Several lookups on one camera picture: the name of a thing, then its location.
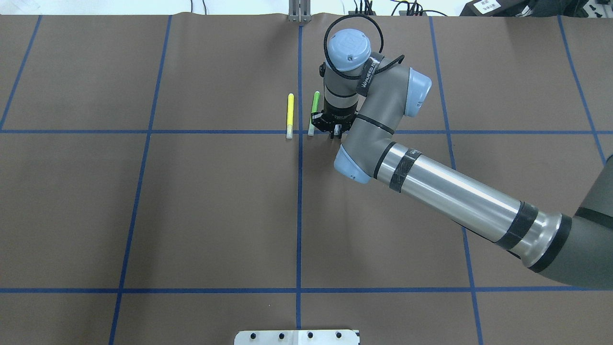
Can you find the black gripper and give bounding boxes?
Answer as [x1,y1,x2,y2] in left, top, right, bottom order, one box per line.
[313,109,355,140]

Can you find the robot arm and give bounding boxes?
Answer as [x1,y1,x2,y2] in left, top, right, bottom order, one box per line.
[312,29,613,289]

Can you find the green marker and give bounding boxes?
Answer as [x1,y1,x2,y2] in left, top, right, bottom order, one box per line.
[307,91,320,136]

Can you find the yellow marker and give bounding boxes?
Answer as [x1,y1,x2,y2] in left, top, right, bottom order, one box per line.
[285,92,294,140]

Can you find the black usb hub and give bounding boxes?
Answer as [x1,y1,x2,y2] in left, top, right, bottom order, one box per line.
[347,0,424,17]

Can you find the black power adapter box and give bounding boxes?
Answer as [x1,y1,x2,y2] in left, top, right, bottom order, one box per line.
[459,0,530,17]

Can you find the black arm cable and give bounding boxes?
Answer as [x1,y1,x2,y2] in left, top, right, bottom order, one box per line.
[324,14,405,81]

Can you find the aluminium frame post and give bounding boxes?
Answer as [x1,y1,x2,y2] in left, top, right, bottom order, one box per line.
[288,0,312,24]

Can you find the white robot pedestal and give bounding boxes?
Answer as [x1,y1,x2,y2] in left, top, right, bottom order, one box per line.
[234,329,361,345]

